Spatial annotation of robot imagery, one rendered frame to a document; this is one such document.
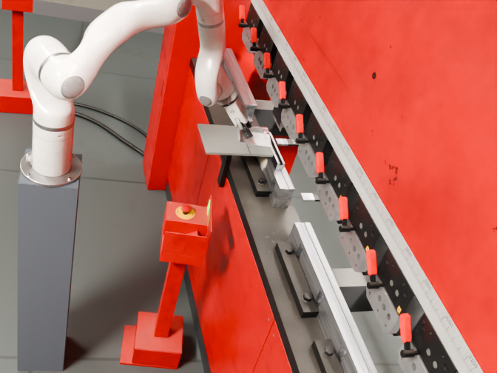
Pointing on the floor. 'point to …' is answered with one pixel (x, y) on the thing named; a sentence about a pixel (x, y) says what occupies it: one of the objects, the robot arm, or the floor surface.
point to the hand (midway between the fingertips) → (246, 129)
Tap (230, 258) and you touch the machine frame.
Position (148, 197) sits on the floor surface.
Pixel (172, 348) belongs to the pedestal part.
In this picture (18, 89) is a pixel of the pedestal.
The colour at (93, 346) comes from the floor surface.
